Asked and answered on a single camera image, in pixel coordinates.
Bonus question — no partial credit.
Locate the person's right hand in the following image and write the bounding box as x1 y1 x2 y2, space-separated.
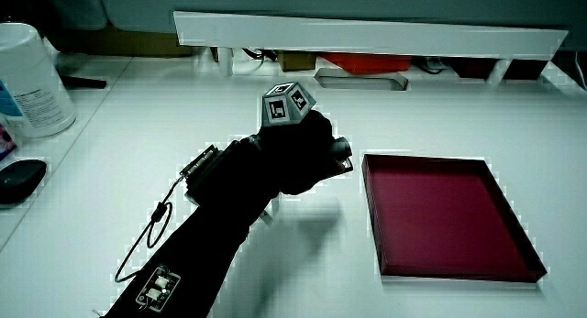
255 81 343 196

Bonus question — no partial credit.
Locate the black silver stapler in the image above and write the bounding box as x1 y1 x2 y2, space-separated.
327 136 355 177

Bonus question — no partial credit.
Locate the person's right forearm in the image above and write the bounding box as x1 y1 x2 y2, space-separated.
101 137 282 318

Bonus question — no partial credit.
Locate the white desk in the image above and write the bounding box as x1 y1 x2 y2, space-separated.
0 51 587 318

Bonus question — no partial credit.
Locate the white desk shelf riser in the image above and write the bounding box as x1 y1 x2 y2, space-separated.
172 10 570 86

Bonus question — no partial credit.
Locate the brown cardboard box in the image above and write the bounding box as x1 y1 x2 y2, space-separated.
276 50 317 72

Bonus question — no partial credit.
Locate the grey flat holder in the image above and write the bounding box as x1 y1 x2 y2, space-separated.
314 67 409 92

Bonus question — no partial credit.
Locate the orange box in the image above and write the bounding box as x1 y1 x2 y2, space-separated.
319 52 413 75

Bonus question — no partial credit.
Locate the dark red tray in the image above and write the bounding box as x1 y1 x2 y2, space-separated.
360 153 548 284

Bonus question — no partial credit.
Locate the white wipes canister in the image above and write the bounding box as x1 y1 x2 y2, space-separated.
0 22 78 139

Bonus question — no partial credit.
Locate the black computer mouse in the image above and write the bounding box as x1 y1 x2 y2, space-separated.
0 159 48 205

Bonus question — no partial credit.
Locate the pink packet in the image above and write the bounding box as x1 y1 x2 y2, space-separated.
0 123 18 162

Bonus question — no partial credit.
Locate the thin black cable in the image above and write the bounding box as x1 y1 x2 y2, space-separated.
113 173 188 284

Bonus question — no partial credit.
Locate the white cable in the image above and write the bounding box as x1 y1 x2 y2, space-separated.
573 50 587 92

